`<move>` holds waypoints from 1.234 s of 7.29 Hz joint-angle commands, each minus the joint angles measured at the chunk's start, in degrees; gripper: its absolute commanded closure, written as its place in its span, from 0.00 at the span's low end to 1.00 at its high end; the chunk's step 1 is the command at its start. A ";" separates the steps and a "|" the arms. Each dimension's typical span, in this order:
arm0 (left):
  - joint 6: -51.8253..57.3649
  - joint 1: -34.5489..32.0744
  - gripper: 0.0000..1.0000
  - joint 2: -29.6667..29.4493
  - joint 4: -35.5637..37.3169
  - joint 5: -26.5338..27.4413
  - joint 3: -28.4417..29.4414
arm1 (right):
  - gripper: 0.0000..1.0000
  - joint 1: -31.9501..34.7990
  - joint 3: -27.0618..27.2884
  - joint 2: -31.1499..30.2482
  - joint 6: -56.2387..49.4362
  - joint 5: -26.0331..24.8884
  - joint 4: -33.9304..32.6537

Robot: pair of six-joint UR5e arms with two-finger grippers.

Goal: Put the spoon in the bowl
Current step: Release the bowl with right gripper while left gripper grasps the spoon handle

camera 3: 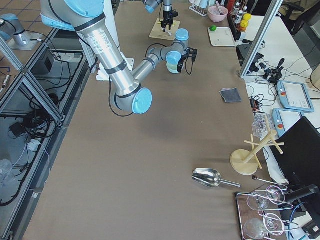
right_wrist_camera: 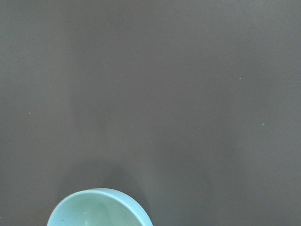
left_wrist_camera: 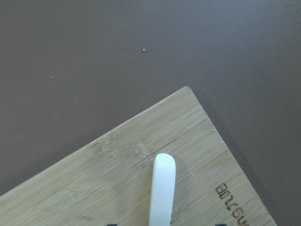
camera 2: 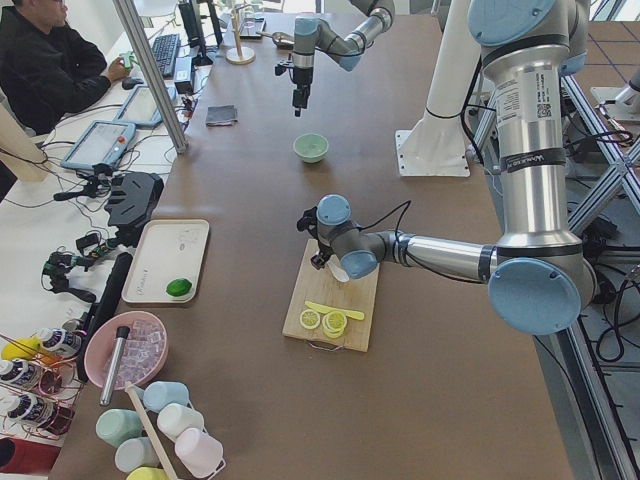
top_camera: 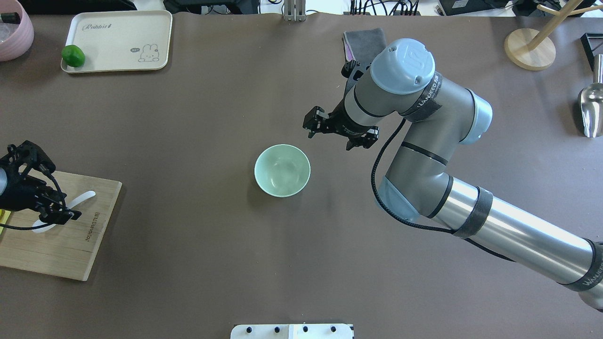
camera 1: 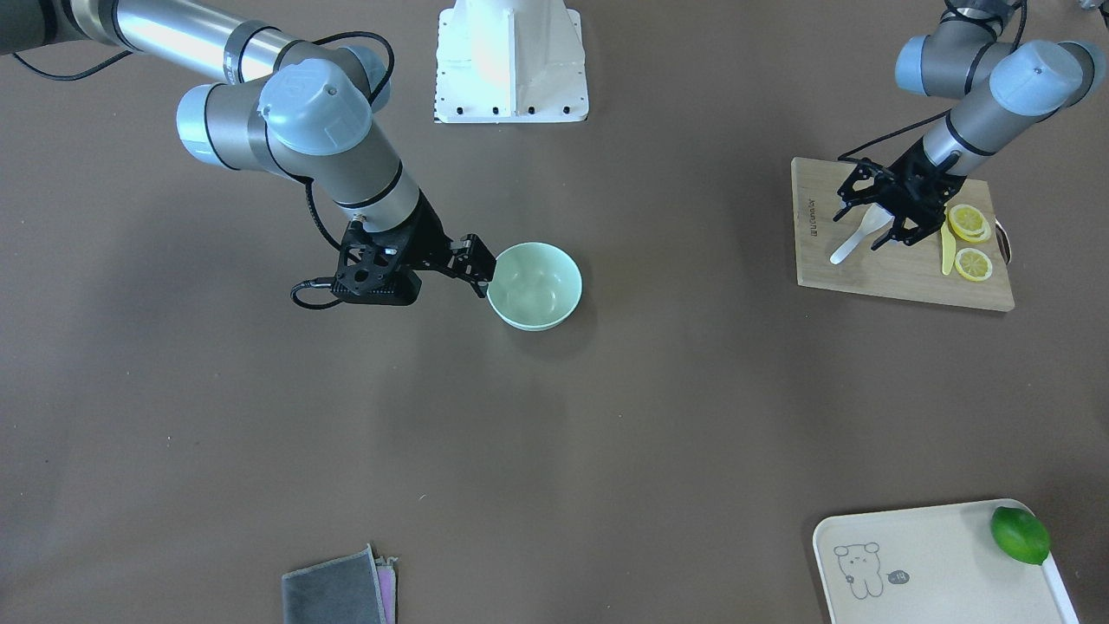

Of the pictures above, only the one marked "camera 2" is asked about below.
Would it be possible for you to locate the lower teach pendant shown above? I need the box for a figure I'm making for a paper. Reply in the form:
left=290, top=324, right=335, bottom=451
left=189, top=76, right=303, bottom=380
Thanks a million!
left=60, top=120, right=136, bottom=171

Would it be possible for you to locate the wooden cup tree stand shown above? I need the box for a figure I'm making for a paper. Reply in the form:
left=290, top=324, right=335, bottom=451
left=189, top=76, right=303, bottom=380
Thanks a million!
left=224, top=0, right=257, bottom=65

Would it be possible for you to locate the upper teach pendant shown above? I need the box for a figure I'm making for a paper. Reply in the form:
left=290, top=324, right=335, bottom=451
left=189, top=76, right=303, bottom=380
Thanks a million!
left=114, top=84, right=162, bottom=129

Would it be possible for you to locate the blue plastic cup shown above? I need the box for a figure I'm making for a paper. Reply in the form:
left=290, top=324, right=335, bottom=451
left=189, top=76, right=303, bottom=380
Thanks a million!
left=143, top=381, right=190, bottom=413

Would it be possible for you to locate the pink bowl with ice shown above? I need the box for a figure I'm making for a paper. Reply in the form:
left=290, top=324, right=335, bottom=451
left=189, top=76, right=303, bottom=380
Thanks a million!
left=84, top=311, right=168, bottom=390

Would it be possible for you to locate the black keyboard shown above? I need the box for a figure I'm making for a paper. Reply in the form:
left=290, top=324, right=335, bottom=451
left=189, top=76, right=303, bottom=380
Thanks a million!
left=151, top=34, right=181, bottom=78

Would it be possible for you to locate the green plastic cup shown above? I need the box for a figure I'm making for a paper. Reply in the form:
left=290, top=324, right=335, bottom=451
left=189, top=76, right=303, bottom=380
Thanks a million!
left=95, top=409, right=143, bottom=448

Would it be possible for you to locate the metal scoop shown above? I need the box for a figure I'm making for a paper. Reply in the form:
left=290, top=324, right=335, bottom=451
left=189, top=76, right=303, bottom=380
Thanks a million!
left=259, top=31, right=294, bottom=50

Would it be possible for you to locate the cream tray with bear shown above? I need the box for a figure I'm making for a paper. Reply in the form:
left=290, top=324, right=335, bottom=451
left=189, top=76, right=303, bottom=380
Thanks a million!
left=121, top=219, right=210, bottom=305

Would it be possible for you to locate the seated person in black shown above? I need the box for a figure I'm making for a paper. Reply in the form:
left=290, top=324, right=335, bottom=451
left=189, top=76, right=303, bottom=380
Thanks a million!
left=1, top=1, right=130, bottom=135

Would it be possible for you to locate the pink plastic cup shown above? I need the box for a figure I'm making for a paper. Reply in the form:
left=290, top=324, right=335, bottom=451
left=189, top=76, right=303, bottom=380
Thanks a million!
left=174, top=427, right=224, bottom=479

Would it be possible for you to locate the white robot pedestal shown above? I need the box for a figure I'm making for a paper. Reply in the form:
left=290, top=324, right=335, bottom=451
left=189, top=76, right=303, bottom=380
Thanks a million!
left=396, top=0, right=480, bottom=177

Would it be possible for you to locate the yellow plastic knife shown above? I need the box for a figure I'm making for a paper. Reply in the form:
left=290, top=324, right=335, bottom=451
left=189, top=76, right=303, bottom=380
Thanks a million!
left=304, top=301, right=365, bottom=321

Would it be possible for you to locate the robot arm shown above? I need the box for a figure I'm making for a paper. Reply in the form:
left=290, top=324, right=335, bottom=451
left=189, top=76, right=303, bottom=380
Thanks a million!
left=274, top=0, right=395, bottom=117
left=297, top=1, right=596, bottom=335

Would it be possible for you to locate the aluminium frame post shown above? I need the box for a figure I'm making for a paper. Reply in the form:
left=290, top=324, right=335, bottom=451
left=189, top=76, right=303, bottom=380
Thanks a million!
left=113, top=0, right=188, bottom=154

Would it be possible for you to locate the teach pendant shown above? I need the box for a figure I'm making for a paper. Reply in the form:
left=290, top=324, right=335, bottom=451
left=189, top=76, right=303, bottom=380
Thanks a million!
left=60, top=120, right=136, bottom=171
left=114, top=84, right=162, bottom=129

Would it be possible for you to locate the lower lemon slice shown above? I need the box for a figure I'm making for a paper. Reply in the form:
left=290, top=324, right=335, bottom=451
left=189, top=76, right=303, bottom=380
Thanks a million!
left=299, top=308, right=322, bottom=330

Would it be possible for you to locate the metal muddler tube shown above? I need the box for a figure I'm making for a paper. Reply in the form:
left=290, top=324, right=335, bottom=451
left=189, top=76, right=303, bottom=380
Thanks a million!
left=99, top=326, right=130, bottom=407

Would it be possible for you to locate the white plastic cup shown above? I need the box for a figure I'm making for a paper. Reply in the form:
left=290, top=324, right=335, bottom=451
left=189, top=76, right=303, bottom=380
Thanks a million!
left=157, top=403, right=204, bottom=442

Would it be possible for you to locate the light green bowl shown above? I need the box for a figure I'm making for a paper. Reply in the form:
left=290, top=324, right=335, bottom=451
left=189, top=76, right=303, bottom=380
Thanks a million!
left=293, top=133, right=329, bottom=164

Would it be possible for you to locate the lemon slice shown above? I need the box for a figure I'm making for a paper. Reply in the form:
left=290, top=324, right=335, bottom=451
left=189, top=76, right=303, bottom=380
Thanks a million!
left=299, top=308, right=322, bottom=330
left=321, top=312, right=348, bottom=339

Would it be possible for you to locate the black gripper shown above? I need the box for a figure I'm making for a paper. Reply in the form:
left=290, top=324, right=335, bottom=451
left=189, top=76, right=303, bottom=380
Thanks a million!
left=296, top=207, right=333, bottom=270
left=274, top=60, right=313, bottom=117

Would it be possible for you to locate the wooden cutting board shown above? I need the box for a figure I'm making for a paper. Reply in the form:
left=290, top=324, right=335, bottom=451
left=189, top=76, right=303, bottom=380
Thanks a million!
left=282, top=240, right=379, bottom=352

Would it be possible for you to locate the upper lemon slice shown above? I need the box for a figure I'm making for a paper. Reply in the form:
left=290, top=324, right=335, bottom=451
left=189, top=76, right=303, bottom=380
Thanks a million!
left=321, top=312, right=348, bottom=339

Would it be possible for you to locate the green lime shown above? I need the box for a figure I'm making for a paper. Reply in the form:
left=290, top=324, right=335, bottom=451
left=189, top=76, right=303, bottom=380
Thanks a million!
left=165, top=278, right=193, bottom=298

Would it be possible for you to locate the grey folded cloth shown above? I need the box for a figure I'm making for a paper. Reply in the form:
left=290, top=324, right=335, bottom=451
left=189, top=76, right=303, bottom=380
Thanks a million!
left=205, top=105, right=237, bottom=127

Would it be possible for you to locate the black stand base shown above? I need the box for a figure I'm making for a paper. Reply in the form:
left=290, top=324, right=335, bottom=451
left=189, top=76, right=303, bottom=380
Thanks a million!
left=104, top=172, right=164, bottom=228

